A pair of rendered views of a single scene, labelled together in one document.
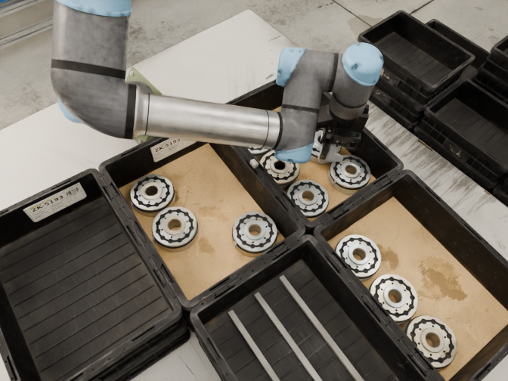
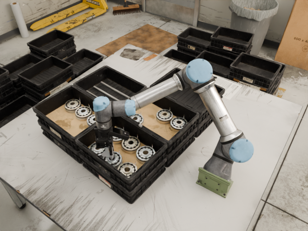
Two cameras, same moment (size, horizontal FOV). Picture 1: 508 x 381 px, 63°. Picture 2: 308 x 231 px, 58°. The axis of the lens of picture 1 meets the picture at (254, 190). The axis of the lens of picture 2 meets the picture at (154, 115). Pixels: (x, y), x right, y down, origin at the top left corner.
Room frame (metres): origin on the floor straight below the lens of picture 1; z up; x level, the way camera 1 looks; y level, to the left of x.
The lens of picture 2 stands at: (1.63, -0.12, 2.03)
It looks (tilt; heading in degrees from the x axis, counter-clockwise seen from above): 43 degrees down; 170
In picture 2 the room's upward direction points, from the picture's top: straight up
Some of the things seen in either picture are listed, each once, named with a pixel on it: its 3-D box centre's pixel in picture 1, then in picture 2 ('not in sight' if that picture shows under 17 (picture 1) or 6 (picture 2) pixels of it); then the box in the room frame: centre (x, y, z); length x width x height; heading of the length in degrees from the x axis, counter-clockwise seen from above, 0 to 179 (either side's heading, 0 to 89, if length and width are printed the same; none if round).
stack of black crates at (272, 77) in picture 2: not in sight; (250, 84); (-0.38, 1.21, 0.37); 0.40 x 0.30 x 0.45; 45
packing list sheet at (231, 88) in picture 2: not in sight; (217, 85); (-0.02, 0.69, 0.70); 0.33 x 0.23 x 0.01; 45
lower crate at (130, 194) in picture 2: not in sight; (123, 162); (0.64, -0.11, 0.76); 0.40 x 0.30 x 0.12; 40
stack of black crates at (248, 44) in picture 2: not in sight; (228, 54); (-0.95, 1.21, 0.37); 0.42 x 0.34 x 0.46; 45
